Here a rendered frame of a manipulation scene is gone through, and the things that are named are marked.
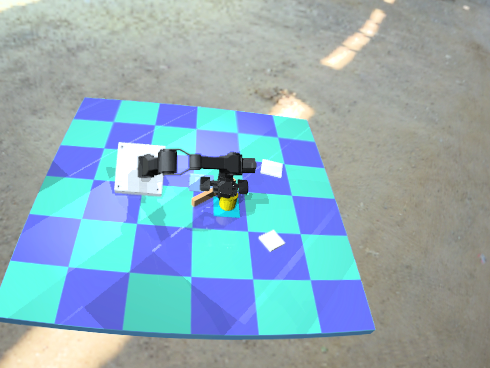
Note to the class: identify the tan wooden bar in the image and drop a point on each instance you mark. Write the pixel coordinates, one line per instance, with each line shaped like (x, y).
(202, 197)

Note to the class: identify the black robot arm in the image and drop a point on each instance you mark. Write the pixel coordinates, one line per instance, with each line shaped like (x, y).
(149, 166)

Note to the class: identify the yellow cup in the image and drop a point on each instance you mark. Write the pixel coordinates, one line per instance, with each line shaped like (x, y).
(228, 204)

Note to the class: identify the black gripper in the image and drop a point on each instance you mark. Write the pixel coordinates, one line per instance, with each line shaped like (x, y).
(205, 183)

